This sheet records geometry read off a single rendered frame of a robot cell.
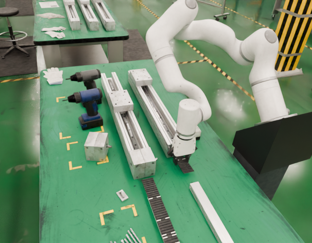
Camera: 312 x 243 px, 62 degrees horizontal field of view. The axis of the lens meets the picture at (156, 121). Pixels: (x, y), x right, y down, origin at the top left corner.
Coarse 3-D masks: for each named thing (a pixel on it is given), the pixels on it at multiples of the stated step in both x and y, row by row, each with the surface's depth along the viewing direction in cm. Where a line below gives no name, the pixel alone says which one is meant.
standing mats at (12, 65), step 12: (12, 0) 648; (24, 0) 654; (24, 12) 574; (132, 36) 487; (24, 48) 417; (132, 48) 440; (144, 48) 443; (0, 60) 378; (12, 60) 379; (24, 60) 382; (36, 60) 385; (132, 60) 401; (0, 72) 348; (12, 72) 350; (24, 72) 352; (36, 72) 355
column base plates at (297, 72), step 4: (296, 68) 401; (300, 68) 393; (276, 72) 387; (280, 72) 387; (284, 72) 388; (288, 72) 389; (292, 72) 390; (296, 72) 391; (300, 72) 394; (280, 76) 383; (284, 76) 385
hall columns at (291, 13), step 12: (288, 0) 352; (300, 0) 335; (288, 12) 354; (300, 12) 338; (288, 24) 358; (300, 24) 349; (288, 36) 361; (300, 36) 362; (288, 48) 367; (300, 48) 375; (276, 60) 388; (288, 60) 381
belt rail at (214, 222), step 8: (192, 184) 112; (192, 192) 111; (200, 192) 109; (200, 200) 106; (208, 200) 106; (200, 208) 106; (208, 208) 103; (208, 216) 100; (216, 216) 100; (208, 224) 100; (216, 224) 97; (216, 232) 95; (224, 232) 95; (224, 240) 93; (232, 240) 93
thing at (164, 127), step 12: (132, 84) 176; (144, 96) 157; (156, 96) 157; (144, 108) 156; (156, 108) 152; (156, 120) 138; (168, 120) 140; (156, 132) 139; (168, 132) 135; (168, 144) 124; (168, 156) 129
